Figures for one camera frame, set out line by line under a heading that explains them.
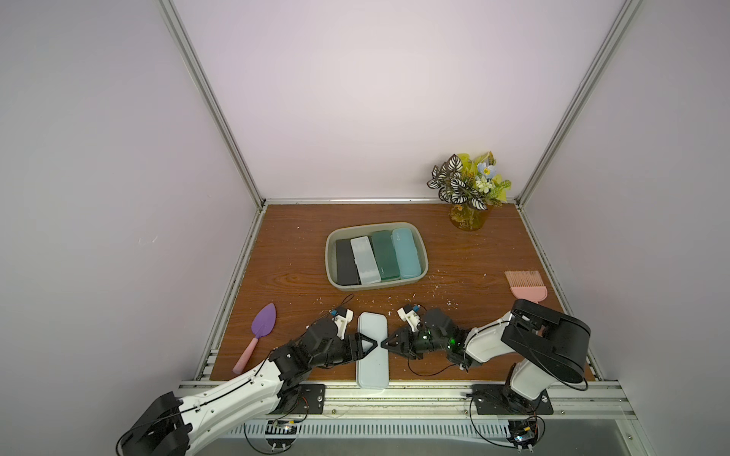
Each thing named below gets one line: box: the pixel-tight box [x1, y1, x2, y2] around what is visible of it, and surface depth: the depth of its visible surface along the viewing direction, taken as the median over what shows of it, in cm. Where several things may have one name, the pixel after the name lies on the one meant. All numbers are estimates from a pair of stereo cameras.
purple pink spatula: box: [231, 302, 277, 374], surface depth 89 cm
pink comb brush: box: [504, 269, 549, 304], surface depth 97 cm
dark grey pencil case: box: [335, 238, 362, 285], surface depth 99 cm
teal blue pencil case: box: [390, 228, 422, 279], surface depth 101 cm
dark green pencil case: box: [370, 229, 401, 282], surface depth 102 cm
